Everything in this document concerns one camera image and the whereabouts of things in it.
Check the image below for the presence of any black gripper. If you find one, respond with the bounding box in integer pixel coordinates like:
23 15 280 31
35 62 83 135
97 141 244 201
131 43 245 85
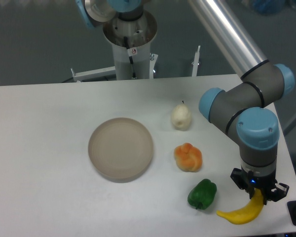
230 168 290 205

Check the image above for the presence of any yellow toy banana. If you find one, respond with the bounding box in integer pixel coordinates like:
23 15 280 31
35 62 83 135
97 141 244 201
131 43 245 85
216 189 264 225

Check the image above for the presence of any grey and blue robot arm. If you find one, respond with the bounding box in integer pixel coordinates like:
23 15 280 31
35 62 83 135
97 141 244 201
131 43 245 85
76 0 295 202

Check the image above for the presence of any green toy bell pepper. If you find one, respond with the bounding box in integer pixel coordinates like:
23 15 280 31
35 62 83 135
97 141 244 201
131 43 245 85
187 179 217 210

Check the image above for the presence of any orange toy bread roll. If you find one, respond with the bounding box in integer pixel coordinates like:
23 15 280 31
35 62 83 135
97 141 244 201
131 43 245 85
174 143 203 172

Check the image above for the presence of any white toy pear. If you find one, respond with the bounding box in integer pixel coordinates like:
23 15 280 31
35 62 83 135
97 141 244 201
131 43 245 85
171 101 192 131

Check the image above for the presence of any beige round plate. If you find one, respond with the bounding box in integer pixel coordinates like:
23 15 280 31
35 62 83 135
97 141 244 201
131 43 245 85
88 118 154 183

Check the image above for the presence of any white upright bracket post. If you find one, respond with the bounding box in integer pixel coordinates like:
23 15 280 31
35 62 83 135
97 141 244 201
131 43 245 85
191 45 201 77

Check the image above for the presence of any white metal frame bracket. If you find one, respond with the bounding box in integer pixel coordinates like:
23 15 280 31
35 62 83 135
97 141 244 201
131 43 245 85
71 66 115 82

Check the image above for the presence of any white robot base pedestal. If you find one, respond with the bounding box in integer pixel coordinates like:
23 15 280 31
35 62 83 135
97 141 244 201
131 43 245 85
103 10 157 80

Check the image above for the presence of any black cable on pedestal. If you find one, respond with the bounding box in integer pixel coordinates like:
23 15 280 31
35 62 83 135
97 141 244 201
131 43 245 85
123 36 135 79

